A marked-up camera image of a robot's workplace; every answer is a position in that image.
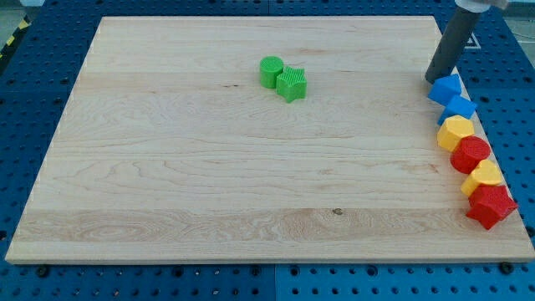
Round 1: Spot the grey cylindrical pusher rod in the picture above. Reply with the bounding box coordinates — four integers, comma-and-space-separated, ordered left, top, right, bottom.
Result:
425, 6, 481, 84

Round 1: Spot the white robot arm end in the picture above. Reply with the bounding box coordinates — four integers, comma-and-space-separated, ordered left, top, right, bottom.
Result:
455, 0, 509, 13

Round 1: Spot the light wooden board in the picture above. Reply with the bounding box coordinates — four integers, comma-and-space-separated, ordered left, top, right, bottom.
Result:
6, 16, 534, 264

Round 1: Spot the green cylinder block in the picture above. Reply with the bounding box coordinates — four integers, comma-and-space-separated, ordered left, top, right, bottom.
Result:
259, 56, 284, 89

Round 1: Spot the yellow hexagon block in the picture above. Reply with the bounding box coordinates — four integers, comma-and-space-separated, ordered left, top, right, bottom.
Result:
436, 115, 475, 152

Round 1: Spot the red cylinder block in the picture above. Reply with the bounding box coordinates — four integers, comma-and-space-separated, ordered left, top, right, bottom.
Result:
450, 135, 491, 174

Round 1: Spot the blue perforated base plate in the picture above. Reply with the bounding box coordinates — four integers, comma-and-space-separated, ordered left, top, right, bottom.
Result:
1, 1, 534, 300

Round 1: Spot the blue block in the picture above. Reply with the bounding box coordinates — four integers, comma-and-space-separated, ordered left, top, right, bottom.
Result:
428, 74, 462, 106
437, 95, 477, 125

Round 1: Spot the upper blue block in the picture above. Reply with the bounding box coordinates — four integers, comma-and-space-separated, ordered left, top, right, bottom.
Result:
428, 74, 462, 106

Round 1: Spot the yellow heart block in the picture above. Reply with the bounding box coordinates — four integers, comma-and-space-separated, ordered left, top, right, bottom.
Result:
461, 159, 502, 196

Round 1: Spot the red star block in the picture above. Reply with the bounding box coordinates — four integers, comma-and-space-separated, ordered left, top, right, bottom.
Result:
466, 186, 518, 230

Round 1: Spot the lower blue block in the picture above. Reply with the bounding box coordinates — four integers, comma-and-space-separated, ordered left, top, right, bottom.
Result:
437, 95, 477, 125

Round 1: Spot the green star block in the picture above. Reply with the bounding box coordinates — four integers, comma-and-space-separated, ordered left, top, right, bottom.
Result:
276, 66, 308, 103

